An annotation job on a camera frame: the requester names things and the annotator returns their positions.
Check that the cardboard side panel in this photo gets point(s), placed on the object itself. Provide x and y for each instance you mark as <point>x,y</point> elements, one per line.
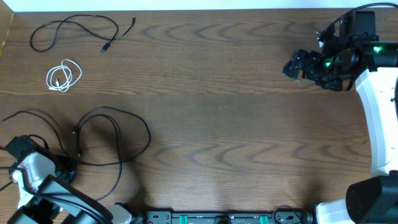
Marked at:
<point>6,19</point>

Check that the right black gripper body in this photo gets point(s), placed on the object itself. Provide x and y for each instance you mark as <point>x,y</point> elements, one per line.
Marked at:
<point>326,72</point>

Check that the white back board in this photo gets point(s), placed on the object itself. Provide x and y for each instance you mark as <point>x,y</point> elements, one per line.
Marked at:
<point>164,5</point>

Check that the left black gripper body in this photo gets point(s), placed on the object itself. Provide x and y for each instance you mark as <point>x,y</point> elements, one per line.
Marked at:
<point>63,164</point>

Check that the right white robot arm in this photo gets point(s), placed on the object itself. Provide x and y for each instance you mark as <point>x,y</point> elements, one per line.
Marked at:
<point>370,67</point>

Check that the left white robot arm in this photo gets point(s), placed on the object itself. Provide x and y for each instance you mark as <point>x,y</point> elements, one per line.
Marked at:
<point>43,197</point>

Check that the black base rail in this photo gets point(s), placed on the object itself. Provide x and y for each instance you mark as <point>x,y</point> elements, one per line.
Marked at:
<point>280,215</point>

